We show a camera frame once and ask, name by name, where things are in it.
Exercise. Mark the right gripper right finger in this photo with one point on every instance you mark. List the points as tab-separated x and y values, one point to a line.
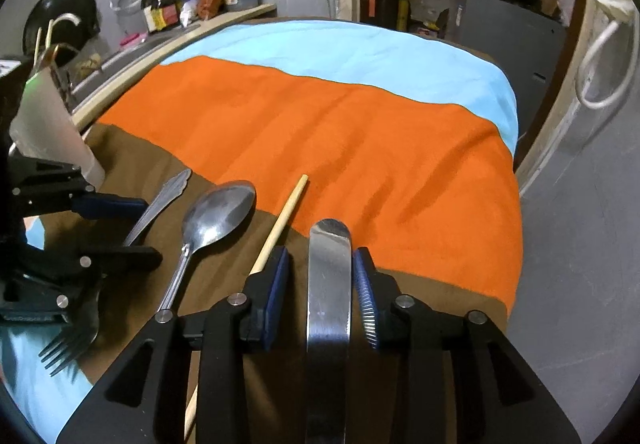
376	293

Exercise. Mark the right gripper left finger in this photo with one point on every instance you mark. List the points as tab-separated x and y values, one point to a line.
266	290

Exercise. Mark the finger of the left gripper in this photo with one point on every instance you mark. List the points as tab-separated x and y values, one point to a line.
95	206
120	261

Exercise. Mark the silver table knife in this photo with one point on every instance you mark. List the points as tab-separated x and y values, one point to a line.
328	327

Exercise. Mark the silver fork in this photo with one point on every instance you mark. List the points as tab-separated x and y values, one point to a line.
76	339

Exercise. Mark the silver spoon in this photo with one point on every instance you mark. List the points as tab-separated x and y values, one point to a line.
214	216

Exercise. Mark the wooden chopstick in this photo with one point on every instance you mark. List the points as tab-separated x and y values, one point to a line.
259	265
37	46

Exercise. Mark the white plastic utensil holder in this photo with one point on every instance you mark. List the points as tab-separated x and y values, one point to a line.
43	128

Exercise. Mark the striped blue orange brown cloth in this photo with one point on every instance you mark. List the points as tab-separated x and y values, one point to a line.
408	142

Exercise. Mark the black wok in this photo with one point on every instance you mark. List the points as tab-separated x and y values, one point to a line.
75	22

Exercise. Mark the dark soy sauce bottle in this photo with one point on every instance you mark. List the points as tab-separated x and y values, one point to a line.
165	14

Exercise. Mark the dark grey cabinet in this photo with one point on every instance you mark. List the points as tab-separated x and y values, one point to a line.
524	44

